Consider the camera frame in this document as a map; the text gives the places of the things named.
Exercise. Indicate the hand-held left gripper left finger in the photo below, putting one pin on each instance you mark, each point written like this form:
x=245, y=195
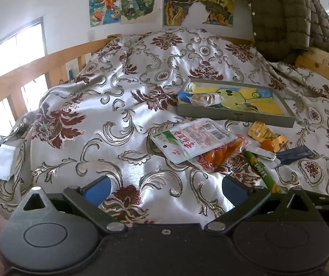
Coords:
x=97, y=192

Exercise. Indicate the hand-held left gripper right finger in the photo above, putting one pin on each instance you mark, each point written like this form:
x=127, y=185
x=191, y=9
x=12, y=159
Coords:
x=234, y=190

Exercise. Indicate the green stick snack packet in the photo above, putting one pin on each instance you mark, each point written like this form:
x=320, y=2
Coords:
x=263, y=172

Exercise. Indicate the clear pack of orange sausages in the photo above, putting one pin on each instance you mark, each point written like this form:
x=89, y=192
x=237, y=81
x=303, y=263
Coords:
x=219, y=156

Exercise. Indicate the small white snack packet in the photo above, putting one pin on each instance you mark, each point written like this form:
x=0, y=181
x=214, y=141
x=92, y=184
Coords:
x=263, y=152

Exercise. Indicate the dark blue snack packet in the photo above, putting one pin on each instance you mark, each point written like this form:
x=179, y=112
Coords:
x=295, y=153

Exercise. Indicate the white green pink snack packet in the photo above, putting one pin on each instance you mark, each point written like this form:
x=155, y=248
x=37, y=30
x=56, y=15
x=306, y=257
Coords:
x=181, y=141

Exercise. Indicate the grey tray with painted bottom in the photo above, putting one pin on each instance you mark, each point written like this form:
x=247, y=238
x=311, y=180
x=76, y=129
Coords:
x=239, y=118

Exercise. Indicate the round orange snack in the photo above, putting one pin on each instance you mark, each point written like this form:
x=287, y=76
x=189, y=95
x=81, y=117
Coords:
x=267, y=145

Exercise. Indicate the yellow snack packet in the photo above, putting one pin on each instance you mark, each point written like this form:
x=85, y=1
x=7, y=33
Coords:
x=260, y=130

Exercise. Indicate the gold snack packet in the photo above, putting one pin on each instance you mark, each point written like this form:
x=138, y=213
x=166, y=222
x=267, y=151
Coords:
x=281, y=142

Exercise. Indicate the small clear snack packet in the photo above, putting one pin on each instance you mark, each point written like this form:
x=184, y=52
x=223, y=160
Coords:
x=204, y=99

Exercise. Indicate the white blanket label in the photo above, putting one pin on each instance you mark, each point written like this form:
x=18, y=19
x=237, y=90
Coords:
x=3, y=162

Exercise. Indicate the floral satin blanket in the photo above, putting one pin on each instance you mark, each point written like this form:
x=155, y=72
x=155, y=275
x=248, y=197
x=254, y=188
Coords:
x=95, y=92

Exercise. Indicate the olive puffer jacket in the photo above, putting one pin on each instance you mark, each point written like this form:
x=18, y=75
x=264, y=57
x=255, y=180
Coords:
x=285, y=20

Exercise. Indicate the colourful painting poster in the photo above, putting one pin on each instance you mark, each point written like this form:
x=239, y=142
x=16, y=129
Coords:
x=219, y=8

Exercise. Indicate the orange-haired cartoon poster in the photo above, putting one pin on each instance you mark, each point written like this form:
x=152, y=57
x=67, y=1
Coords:
x=104, y=3

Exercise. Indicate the blond cartoon poster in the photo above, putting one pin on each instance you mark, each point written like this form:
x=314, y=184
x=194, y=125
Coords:
x=137, y=0

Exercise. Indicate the wooden bed rail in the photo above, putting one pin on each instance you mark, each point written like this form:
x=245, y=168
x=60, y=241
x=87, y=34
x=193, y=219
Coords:
x=15, y=46

